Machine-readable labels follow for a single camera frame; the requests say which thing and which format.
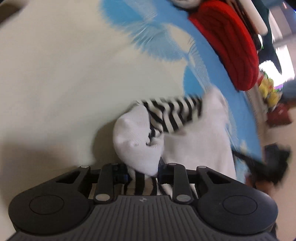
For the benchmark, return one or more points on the teal shark plush toy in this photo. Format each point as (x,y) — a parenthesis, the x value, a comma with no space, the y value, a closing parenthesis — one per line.
(268,52)

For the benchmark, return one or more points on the cream folded blanket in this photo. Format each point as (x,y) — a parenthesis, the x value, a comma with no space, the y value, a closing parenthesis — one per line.
(186,4)

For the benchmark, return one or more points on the yellow plush toys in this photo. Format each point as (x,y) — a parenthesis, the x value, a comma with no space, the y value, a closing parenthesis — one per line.
(270,96)

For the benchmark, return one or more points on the white folded clothes stack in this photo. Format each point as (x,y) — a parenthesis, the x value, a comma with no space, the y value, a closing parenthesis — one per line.
(251,18)

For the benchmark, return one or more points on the red folded blanket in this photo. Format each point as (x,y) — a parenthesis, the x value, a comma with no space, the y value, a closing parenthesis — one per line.
(228,36)

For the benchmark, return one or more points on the black white striped hooded top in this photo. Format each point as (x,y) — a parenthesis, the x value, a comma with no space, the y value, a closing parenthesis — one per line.
(200,142)

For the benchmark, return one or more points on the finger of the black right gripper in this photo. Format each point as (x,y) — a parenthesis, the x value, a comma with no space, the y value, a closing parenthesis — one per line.
(257,168)

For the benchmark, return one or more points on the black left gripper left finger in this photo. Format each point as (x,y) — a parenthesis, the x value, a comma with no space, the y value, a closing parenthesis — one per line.
(64,202)

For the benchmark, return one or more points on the blue white patterned bedsheet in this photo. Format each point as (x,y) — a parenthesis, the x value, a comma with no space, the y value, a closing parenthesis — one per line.
(69,68)

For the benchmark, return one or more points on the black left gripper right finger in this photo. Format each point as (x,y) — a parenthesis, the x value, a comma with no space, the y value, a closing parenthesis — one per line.
(221,202)

